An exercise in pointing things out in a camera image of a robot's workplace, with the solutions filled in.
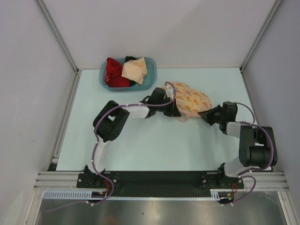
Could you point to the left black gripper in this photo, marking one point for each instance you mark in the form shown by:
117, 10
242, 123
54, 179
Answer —
172, 111

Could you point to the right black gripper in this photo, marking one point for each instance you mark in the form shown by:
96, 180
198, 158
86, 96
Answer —
207, 116

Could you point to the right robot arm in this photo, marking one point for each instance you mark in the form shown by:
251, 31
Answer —
257, 149

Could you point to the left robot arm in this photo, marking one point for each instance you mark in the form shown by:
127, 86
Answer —
110, 122

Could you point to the beige bra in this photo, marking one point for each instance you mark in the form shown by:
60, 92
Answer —
135, 70

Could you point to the teal plastic basket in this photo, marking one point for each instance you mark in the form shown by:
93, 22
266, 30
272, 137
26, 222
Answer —
148, 81

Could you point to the red garment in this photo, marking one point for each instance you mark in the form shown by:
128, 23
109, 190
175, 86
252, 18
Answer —
113, 77

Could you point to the black garment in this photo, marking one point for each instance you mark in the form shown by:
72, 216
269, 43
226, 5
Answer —
129, 58

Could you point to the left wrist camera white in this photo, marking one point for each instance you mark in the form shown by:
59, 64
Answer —
170, 91

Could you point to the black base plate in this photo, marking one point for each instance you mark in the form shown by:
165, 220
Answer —
165, 183

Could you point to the right aluminium frame post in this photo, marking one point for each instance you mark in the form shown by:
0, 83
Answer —
270, 16

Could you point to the aluminium frame post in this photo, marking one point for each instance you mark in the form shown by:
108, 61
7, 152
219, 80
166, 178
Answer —
270, 16
56, 33

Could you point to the left aluminium frame post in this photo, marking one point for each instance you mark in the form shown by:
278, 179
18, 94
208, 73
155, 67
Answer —
56, 33

